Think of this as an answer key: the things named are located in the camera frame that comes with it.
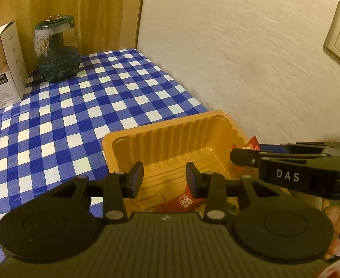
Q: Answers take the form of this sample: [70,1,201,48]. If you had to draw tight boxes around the white product box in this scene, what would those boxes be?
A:
[0,21,29,115]

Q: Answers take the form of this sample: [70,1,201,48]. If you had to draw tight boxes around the red white patterned clothing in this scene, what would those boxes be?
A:
[317,254,340,278]

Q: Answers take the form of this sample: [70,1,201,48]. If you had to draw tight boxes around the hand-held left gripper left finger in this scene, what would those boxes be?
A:
[50,161,145,226]

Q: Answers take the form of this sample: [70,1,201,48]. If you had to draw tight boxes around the glass jar with green lid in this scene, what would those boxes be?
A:
[34,14,81,82]

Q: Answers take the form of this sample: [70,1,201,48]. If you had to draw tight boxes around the blue white checkered tablecloth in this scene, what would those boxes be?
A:
[0,48,210,273]

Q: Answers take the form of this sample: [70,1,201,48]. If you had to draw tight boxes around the orange plastic tray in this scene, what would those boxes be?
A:
[102,110,292,214]

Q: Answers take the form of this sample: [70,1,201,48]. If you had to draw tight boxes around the person's right hand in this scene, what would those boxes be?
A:
[321,198,340,260]

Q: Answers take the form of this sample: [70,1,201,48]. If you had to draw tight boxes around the red snack packet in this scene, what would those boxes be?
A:
[232,135,260,169]
[155,186,208,214]

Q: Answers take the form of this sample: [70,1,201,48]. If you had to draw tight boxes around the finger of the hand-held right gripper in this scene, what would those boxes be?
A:
[281,141,340,156]
[230,147,330,169]

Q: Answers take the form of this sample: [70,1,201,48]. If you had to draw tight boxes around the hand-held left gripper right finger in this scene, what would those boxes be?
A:
[185,161,275,226]

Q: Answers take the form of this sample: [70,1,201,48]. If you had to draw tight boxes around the wooden cabinet side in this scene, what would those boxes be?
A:
[0,0,147,73]

